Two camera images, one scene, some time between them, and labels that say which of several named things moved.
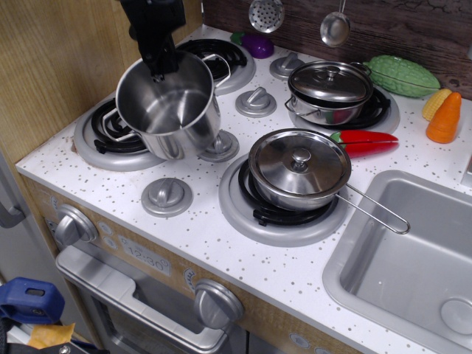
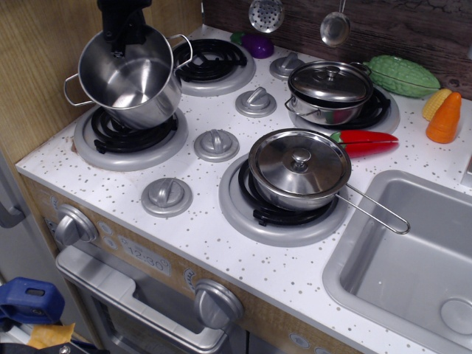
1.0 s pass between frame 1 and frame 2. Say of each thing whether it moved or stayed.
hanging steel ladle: stayed
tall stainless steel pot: moved
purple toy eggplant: stayed
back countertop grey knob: stayed
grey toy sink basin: stayed
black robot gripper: moved
